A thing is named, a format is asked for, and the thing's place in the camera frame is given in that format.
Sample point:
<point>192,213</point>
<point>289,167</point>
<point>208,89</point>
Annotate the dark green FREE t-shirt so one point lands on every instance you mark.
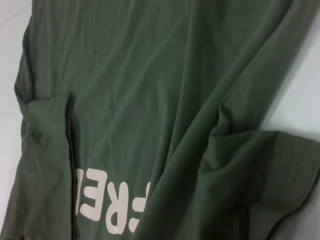
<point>150,100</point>

